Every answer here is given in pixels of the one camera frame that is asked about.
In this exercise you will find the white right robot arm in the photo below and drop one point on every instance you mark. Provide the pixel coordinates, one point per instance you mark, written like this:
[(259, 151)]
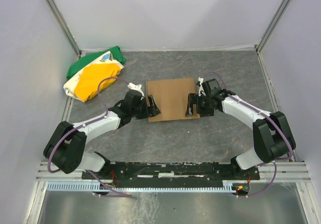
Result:
[(272, 136)]

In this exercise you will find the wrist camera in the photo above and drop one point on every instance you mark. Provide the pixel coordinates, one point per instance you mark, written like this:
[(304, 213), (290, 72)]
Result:
[(135, 87), (208, 88)]

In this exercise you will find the brown cardboard box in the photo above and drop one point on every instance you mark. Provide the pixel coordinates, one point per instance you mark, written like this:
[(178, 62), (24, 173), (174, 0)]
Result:
[(171, 97)]

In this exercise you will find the light blue slotted cable duct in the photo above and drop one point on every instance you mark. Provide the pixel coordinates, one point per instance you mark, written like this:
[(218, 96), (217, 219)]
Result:
[(96, 187)]

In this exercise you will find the green yellow white cloth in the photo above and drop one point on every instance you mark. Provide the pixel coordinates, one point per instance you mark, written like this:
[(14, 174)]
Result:
[(93, 72)]

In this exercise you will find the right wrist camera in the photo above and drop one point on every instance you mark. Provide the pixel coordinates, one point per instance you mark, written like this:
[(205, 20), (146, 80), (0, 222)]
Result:
[(208, 88)]

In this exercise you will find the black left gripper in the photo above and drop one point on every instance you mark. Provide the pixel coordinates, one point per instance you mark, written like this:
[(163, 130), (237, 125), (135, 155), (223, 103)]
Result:
[(146, 109)]

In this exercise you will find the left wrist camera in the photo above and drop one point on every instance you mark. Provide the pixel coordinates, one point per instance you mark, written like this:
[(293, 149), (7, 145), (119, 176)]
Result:
[(135, 87)]

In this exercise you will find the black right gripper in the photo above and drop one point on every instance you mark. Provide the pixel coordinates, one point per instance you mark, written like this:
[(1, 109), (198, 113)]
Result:
[(196, 103)]

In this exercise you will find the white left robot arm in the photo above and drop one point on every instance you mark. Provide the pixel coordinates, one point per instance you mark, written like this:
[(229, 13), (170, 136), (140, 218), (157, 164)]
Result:
[(65, 150)]

